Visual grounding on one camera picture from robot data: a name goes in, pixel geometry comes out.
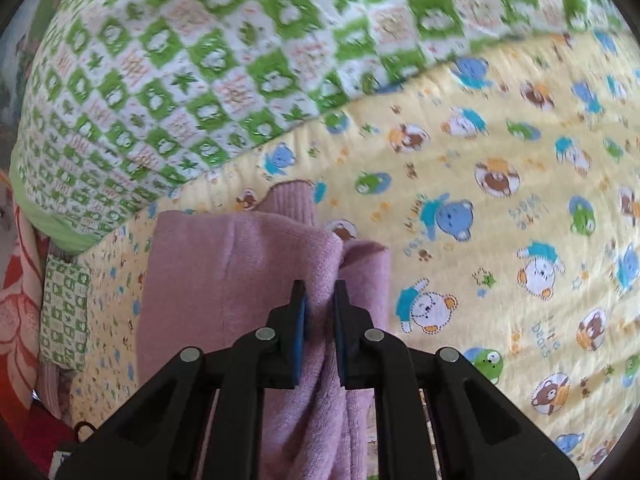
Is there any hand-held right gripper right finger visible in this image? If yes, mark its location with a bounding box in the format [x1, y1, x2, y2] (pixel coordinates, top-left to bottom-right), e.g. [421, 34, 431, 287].
[334, 280, 576, 480]

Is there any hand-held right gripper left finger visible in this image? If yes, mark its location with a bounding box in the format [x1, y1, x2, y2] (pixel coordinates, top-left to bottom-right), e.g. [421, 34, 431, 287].
[55, 280, 308, 480]

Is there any purple knit sweater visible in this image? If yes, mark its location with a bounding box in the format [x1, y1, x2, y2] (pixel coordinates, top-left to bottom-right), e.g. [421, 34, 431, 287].
[135, 180, 391, 480]

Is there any yellow bear printed blanket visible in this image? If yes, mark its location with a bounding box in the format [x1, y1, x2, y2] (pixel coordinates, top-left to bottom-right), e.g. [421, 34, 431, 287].
[65, 25, 640, 480]

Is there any small green checked pillow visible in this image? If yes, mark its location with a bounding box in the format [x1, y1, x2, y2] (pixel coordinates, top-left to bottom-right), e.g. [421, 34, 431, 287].
[39, 255, 92, 373]

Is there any red floral blanket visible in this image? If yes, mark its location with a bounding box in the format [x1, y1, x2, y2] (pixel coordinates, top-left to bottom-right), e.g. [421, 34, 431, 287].
[0, 170, 76, 461]

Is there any green checked quilt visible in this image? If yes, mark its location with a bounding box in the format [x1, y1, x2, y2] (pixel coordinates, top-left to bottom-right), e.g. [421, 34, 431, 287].
[10, 0, 640, 256]

